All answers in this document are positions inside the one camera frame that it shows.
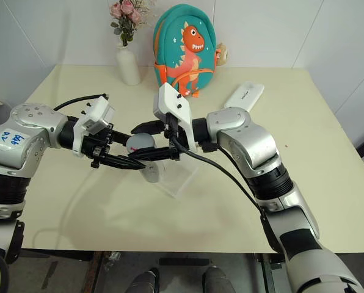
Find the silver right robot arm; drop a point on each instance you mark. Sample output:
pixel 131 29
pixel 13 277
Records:
pixel 255 137

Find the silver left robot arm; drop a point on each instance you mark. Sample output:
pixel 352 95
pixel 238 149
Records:
pixel 26 128

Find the dark grey rounded shape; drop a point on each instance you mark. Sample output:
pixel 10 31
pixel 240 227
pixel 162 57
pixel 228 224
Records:
pixel 218 280
pixel 145 282

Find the clear plastic box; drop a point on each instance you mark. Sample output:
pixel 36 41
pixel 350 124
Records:
pixel 177 178

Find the beige plush toy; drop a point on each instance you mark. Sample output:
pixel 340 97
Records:
pixel 223 53

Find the white rectangular device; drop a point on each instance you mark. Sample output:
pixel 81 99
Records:
pixel 244 96

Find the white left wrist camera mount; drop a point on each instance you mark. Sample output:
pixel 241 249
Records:
pixel 96 113

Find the white round lid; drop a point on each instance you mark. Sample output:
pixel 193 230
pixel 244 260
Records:
pixel 140 141

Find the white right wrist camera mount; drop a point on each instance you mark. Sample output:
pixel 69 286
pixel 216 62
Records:
pixel 173 103

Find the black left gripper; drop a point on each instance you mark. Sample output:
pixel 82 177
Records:
pixel 98 146

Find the white ceramic vase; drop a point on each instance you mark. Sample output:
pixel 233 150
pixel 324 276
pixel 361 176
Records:
pixel 128 68

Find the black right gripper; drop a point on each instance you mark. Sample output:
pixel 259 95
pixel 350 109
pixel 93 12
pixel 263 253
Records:
pixel 173 149

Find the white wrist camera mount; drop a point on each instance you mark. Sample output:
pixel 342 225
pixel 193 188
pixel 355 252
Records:
pixel 173 103
pixel 96 113

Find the teal orange dinosaur backpack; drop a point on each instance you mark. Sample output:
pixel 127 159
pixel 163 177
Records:
pixel 185 45

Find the black bar under table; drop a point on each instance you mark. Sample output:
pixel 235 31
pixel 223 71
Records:
pixel 184 261

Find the pink flower bouquet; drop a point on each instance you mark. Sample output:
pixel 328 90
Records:
pixel 127 18

